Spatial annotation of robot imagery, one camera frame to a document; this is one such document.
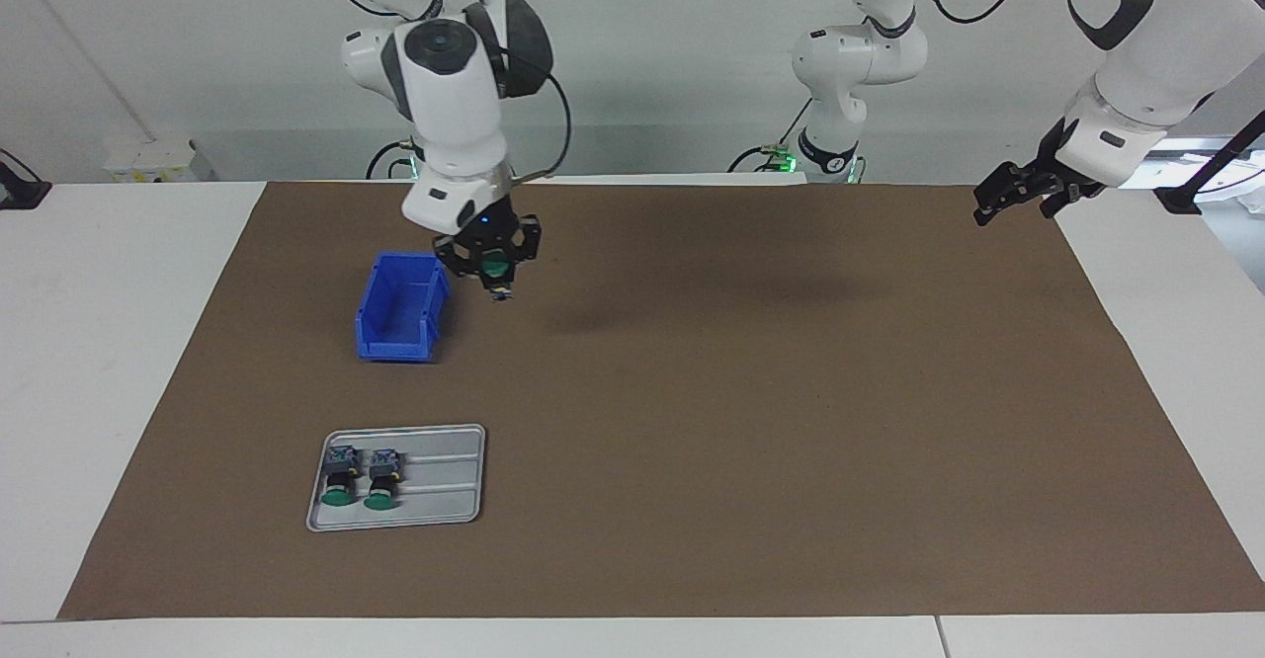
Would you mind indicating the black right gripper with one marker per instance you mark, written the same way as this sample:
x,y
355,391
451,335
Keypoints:
x,y
492,231

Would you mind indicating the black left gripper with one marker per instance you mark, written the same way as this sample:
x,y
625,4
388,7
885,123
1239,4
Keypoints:
x,y
1059,169

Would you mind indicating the green push button switch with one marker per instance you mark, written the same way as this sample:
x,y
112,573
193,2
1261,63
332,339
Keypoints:
x,y
340,478
381,480
494,265

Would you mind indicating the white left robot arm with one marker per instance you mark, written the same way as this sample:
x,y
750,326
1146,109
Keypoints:
x,y
1156,55

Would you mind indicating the blue plastic bin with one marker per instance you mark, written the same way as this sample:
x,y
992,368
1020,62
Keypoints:
x,y
400,307

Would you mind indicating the black stand with rod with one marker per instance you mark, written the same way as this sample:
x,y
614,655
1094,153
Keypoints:
x,y
1178,199

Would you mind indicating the grey metal tray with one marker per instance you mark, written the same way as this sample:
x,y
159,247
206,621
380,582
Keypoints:
x,y
445,485

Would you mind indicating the brown table mat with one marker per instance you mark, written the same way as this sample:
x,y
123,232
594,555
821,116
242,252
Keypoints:
x,y
692,490

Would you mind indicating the white box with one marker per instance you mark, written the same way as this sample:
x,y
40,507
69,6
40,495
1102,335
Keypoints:
x,y
148,162

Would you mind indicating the black clamp mount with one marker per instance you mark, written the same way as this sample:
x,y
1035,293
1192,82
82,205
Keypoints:
x,y
20,192

